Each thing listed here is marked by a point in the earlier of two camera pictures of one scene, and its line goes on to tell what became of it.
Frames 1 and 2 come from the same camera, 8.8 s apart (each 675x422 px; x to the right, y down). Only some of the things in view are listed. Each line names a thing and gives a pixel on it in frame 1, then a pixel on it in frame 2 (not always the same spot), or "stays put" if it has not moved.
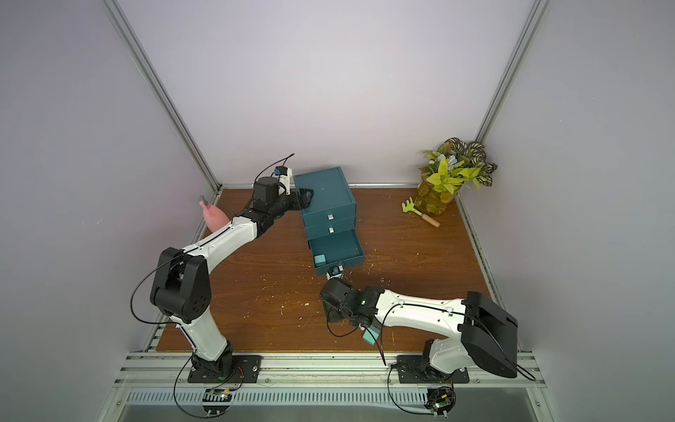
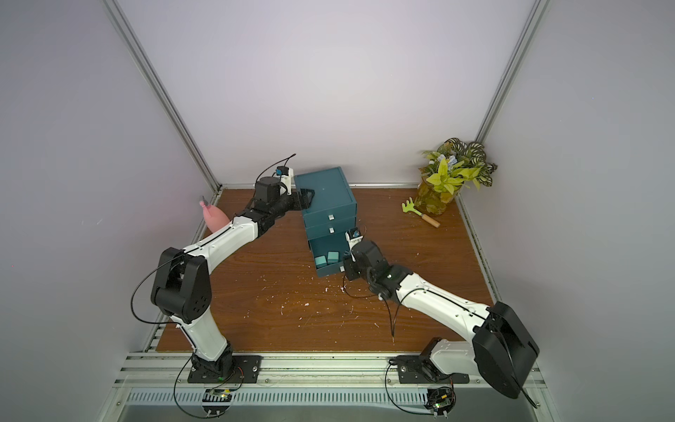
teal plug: [320, 259] stays put
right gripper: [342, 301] -> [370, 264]
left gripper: [304, 204] stays put
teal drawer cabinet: [330, 218] stays put
